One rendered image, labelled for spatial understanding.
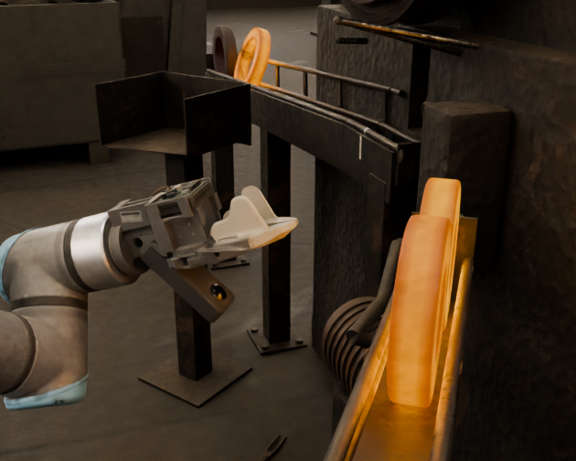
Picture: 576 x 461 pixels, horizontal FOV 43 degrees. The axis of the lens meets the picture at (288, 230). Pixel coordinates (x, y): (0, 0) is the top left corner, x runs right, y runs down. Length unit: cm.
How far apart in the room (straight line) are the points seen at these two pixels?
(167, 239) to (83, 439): 95
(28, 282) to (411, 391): 50
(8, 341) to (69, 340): 10
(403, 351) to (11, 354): 43
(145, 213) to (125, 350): 118
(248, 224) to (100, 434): 100
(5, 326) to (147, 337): 123
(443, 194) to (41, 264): 47
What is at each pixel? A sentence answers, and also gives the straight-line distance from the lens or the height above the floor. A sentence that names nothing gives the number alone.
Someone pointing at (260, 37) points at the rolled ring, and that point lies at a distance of 201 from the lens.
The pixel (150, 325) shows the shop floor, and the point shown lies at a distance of 209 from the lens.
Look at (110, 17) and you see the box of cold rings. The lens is 348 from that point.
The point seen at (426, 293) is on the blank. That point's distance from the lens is 54.
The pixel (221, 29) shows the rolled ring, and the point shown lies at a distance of 221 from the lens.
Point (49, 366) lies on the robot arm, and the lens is 86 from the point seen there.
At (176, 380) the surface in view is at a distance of 183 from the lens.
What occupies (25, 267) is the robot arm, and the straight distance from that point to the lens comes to 91.
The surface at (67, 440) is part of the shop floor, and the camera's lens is 170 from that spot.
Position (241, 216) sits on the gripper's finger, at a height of 73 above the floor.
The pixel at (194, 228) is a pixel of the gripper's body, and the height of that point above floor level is 71.
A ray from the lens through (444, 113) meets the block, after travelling 99.
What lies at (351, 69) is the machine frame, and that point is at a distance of 150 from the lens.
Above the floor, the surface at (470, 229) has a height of 71.
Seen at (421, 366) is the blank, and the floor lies 72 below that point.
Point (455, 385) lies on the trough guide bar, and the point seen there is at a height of 71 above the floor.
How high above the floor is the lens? 101
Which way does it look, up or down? 22 degrees down
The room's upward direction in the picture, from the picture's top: straight up
